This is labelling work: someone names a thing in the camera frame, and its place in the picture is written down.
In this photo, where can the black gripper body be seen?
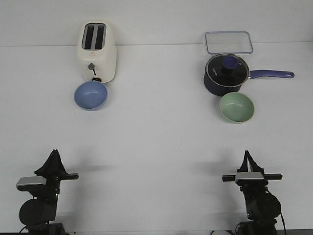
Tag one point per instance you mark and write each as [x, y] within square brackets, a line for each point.
[272, 176]
[52, 187]

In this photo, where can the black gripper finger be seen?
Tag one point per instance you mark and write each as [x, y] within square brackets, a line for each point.
[244, 167]
[253, 165]
[48, 166]
[60, 166]

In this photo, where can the green bowl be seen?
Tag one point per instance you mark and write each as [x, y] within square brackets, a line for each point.
[236, 107]

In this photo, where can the blue bowl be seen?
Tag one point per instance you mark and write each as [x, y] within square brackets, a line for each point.
[91, 95]

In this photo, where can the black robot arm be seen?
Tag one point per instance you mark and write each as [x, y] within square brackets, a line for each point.
[38, 213]
[262, 207]

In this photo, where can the dark blue saucepan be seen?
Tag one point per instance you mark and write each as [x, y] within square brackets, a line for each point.
[223, 84]

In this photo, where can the glass pot lid blue knob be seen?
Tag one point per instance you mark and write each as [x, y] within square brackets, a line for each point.
[226, 64]

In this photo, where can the white two-slot toaster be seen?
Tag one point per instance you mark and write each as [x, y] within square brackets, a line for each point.
[97, 51]

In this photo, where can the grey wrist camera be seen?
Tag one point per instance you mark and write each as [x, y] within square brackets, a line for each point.
[29, 183]
[249, 178]

